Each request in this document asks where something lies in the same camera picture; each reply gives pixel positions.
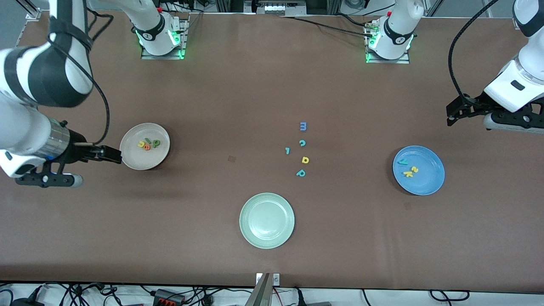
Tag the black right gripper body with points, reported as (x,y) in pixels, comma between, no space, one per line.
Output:
(77,149)

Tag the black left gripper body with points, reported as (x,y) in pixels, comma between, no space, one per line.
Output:
(475,105)

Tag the yellow foam letter k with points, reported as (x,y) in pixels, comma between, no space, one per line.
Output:
(408,174)

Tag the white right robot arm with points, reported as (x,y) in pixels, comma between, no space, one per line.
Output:
(25,127)

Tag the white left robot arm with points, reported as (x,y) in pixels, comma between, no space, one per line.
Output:
(397,25)

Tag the beige brown plate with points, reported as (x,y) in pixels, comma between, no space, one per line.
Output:
(138,159)

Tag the blue plate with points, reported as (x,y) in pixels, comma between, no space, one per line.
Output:
(427,178)

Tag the black orange power strip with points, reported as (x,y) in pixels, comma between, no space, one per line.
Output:
(168,297)

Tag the black power adapter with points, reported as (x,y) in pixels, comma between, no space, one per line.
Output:
(25,302)

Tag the pale green plate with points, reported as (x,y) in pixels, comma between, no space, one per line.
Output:
(267,221)

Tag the grey metal beam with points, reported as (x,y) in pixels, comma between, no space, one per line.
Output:
(261,295)

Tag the grey terminal block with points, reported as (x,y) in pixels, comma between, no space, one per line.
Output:
(276,7)

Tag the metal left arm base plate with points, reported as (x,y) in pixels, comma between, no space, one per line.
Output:
(403,60)

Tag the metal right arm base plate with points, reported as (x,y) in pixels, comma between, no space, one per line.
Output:
(183,40)

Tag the aluminium corner bracket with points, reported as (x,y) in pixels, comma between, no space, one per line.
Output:
(33,14)

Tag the white mounting bracket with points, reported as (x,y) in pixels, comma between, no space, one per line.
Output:
(276,279)

